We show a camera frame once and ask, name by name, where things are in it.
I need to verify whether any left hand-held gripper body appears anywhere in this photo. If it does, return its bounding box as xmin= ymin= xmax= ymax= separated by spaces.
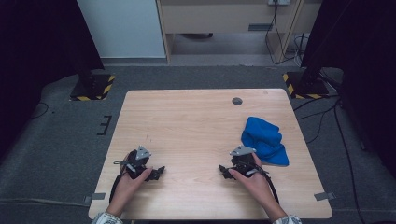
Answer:
xmin=113 ymin=145 xmax=154 ymax=181

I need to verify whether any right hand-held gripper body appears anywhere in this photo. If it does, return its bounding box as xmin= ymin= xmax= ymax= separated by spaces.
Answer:
xmin=229 ymin=145 xmax=266 ymax=179

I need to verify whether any blue cloth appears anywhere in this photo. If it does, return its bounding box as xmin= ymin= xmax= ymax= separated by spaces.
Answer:
xmin=240 ymin=116 xmax=290 ymax=167

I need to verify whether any person's left hand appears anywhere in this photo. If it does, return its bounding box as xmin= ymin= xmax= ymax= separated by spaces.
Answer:
xmin=106 ymin=167 xmax=154 ymax=216

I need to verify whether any person's right hand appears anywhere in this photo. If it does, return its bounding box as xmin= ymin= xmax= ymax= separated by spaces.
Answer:
xmin=228 ymin=152 xmax=276 ymax=210

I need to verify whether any grey tape strip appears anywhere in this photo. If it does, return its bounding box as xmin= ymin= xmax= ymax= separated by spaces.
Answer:
xmin=313 ymin=191 xmax=337 ymax=202
xmin=82 ymin=192 xmax=106 ymax=205

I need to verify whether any black striped stand base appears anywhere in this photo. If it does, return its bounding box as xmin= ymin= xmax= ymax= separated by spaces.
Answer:
xmin=69 ymin=60 xmax=117 ymax=102
xmin=282 ymin=63 xmax=331 ymax=100

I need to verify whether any white panel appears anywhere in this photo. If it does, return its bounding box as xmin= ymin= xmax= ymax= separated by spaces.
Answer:
xmin=76 ymin=0 xmax=167 ymax=60

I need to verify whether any black curtain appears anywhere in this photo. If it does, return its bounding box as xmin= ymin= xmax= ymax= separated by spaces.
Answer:
xmin=0 ymin=0 xmax=106 ymax=160
xmin=300 ymin=0 xmax=396 ymax=171

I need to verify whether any beige wooden desk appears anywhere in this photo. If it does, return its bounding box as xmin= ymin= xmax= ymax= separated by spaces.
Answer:
xmin=155 ymin=0 xmax=323 ymax=65

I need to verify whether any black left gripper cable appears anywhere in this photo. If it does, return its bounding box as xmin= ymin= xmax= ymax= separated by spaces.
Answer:
xmin=108 ymin=166 xmax=129 ymax=204

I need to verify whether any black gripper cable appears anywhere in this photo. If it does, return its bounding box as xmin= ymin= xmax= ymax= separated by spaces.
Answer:
xmin=108 ymin=166 xmax=129 ymax=204
xmin=246 ymin=161 xmax=280 ymax=205

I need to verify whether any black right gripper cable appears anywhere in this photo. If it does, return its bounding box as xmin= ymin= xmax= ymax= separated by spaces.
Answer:
xmin=246 ymin=161 xmax=280 ymax=205

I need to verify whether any looped black floor cable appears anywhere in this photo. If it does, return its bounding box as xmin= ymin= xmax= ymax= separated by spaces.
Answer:
xmin=296 ymin=104 xmax=340 ymax=145

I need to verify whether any long black floor cable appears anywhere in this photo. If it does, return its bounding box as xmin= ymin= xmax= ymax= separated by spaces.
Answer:
xmin=333 ymin=99 xmax=362 ymax=224

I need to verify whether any grey floor cable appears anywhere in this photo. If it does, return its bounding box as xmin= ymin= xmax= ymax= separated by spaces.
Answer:
xmin=0 ymin=197 xmax=92 ymax=209

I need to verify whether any thin black floor cable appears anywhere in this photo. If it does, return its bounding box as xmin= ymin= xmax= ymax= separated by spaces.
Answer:
xmin=30 ymin=102 xmax=50 ymax=119

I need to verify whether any black hanging cable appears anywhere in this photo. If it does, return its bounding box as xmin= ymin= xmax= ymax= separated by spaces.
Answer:
xmin=264 ymin=0 xmax=307 ymax=66

